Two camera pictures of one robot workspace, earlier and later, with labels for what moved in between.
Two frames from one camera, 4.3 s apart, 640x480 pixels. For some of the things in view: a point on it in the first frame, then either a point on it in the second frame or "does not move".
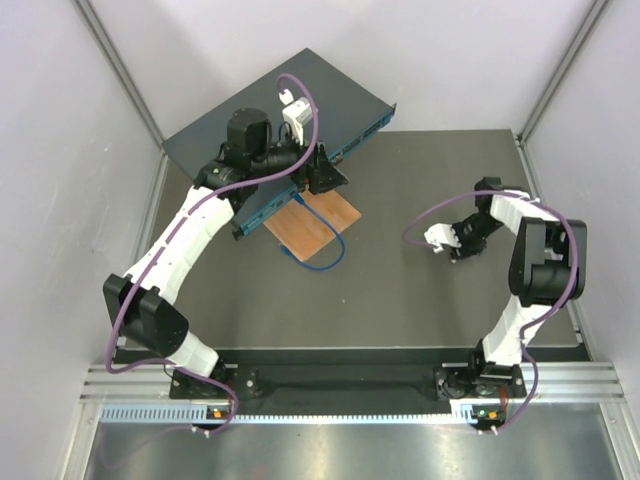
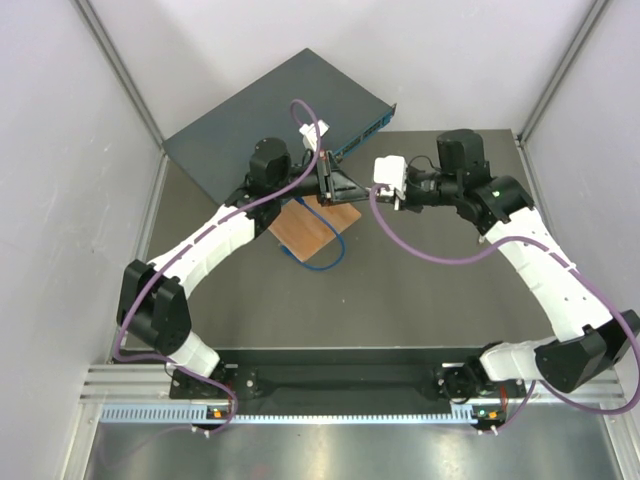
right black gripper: x=466 y=250 to x=406 y=203
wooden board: x=302 y=231 does not move
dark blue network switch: x=343 y=109 does not move
